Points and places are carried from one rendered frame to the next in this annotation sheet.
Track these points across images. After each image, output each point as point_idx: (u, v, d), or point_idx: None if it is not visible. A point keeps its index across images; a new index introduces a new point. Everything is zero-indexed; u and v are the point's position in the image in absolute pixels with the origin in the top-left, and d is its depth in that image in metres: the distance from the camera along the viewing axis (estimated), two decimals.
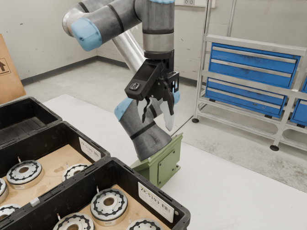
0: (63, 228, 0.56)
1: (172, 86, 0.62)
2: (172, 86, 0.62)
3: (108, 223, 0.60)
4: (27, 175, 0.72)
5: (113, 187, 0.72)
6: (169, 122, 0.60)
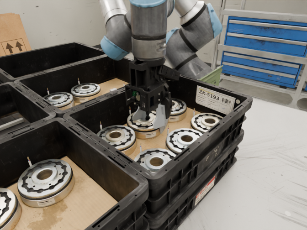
0: None
1: (133, 97, 0.56)
2: (133, 98, 0.56)
3: (172, 119, 0.68)
4: (90, 91, 0.80)
5: None
6: None
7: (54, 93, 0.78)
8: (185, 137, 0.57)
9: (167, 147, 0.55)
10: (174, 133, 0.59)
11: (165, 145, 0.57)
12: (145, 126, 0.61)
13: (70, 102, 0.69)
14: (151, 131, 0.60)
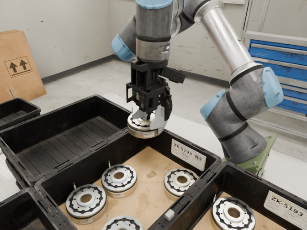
0: None
1: (134, 96, 0.56)
2: (134, 96, 0.56)
3: None
4: (125, 181, 0.64)
5: (222, 195, 0.64)
6: None
7: (82, 186, 0.63)
8: None
9: None
10: None
11: None
12: (144, 125, 0.62)
13: (108, 214, 0.53)
14: (149, 131, 0.61)
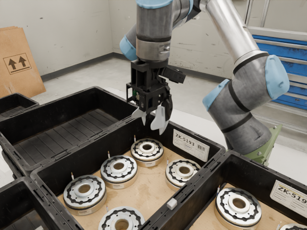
0: (140, 146, 0.71)
1: (134, 96, 0.56)
2: (134, 96, 0.56)
3: None
4: (125, 172, 0.62)
5: (226, 186, 0.62)
6: None
7: (80, 177, 0.60)
8: None
9: None
10: None
11: None
12: (146, 155, 0.68)
13: (107, 205, 0.51)
14: (150, 161, 0.67)
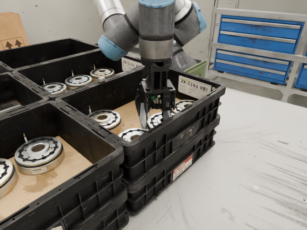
0: (97, 70, 0.95)
1: (148, 103, 0.53)
2: (148, 103, 0.53)
3: None
4: (82, 81, 0.87)
5: None
6: (141, 118, 0.62)
7: (50, 83, 0.85)
8: None
9: (148, 127, 0.62)
10: (155, 116, 0.66)
11: (146, 126, 0.64)
12: (100, 75, 0.93)
13: (63, 90, 0.76)
14: None
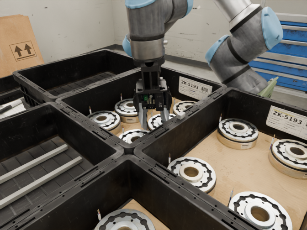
0: None
1: (141, 103, 0.54)
2: (141, 103, 0.54)
3: (244, 146, 0.57)
4: None
5: None
6: None
7: (97, 112, 0.68)
8: None
9: (147, 127, 0.62)
10: (157, 116, 0.66)
11: None
12: None
13: (123, 125, 0.58)
14: None
